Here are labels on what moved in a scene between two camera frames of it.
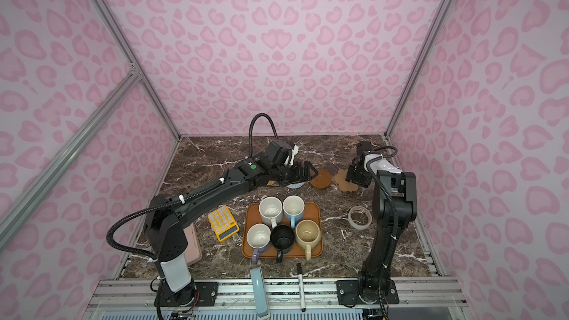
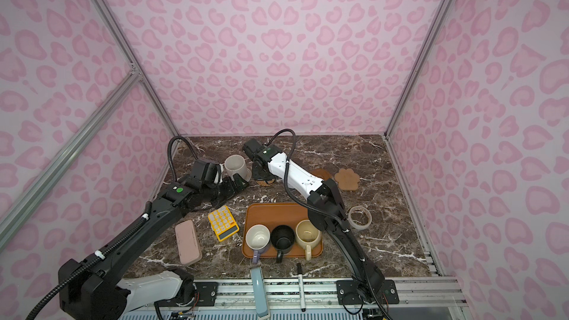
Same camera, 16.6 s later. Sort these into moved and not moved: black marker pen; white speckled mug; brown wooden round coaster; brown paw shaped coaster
Moved: white speckled mug
Not moved: brown wooden round coaster; black marker pen; brown paw shaped coaster
